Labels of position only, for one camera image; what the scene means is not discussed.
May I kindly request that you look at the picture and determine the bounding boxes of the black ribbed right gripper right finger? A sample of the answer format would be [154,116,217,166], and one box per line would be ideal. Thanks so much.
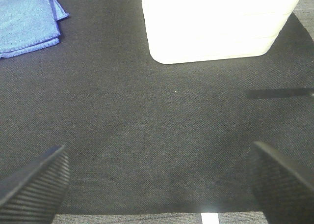
[248,141,314,224]

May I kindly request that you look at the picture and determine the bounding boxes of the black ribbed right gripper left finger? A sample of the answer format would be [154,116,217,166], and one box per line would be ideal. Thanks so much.
[0,145,71,224]

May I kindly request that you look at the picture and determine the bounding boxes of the blue microfiber towel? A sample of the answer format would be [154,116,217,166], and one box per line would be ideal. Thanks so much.
[0,0,69,58]

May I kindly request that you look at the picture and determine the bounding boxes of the black fabric table mat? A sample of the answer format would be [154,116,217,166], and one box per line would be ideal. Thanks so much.
[0,0,314,214]

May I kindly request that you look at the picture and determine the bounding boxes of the white plastic storage basket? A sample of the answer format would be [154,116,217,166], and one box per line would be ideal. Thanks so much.
[141,0,299,64]

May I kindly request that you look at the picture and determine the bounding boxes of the black cable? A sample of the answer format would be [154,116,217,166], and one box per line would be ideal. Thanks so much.
[246,87,314,100]

